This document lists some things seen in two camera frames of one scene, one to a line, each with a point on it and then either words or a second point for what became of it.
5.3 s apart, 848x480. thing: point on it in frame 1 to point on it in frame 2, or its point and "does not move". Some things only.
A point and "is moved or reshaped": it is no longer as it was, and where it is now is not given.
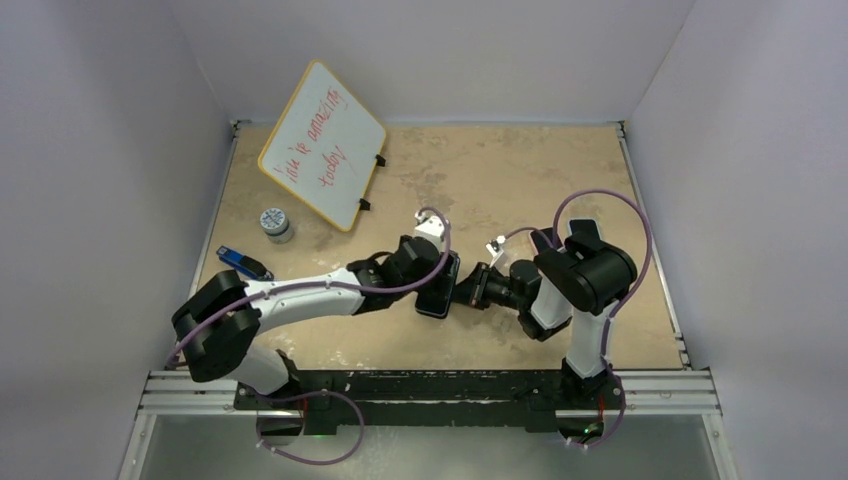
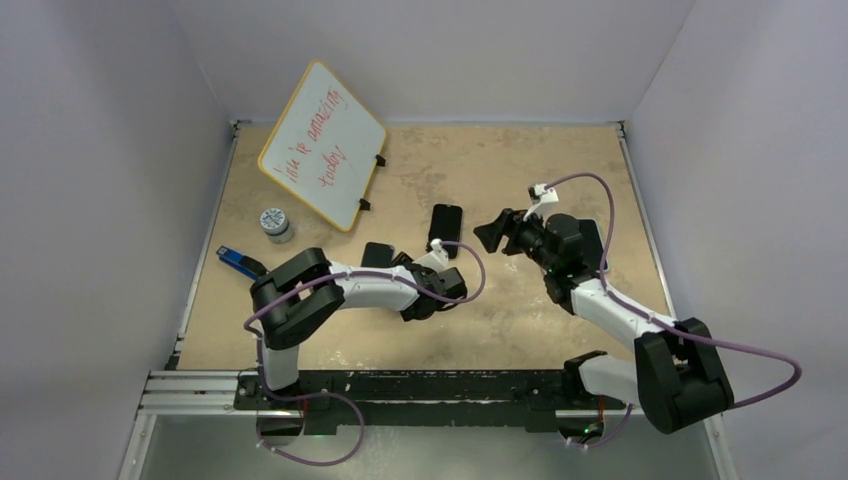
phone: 435,299 is moved or reshaped
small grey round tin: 276,226 does not move
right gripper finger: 474,300 to 491,235
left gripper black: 405,238 to 402,259
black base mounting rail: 433,401 does not move
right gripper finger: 472,289 to 517,240
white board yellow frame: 324,146 does not move
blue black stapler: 247,265 does not move
